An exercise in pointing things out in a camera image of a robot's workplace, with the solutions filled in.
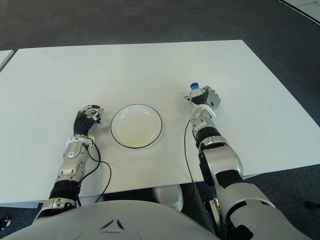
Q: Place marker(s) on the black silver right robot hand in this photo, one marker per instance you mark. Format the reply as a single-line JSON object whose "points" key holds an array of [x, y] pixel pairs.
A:
{"points": [[208, 98]]}

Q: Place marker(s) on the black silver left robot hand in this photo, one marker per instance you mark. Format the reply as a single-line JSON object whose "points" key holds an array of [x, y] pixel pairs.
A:
{"points": [[82, 123]]}

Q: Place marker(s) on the clear water bottle blue cap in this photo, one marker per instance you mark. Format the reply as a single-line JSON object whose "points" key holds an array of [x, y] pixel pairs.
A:
{"points": [[194, 90]]}

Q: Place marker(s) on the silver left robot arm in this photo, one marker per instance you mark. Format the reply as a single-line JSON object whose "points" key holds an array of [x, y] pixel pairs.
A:
{"points": [[72, 157]]}

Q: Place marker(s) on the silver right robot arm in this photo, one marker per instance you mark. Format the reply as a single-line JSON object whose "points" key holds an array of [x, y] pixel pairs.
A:
{"points": [[225, 160]]}

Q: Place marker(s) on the white plate black rim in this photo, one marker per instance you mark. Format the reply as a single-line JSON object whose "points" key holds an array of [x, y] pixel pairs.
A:
{"points": [[136, 126]]}

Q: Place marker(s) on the grey robot torso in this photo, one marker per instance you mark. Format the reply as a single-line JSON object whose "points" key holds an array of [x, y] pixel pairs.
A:
{"points": [[112, 222]]}

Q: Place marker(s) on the white rounded robot leg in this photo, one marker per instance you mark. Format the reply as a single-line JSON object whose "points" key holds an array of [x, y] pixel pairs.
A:
{"points": [[170, 196]]}

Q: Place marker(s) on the black wheeled floor stand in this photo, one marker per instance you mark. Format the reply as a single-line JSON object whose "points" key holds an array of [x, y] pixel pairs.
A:
{"points": [[5, 222]]}

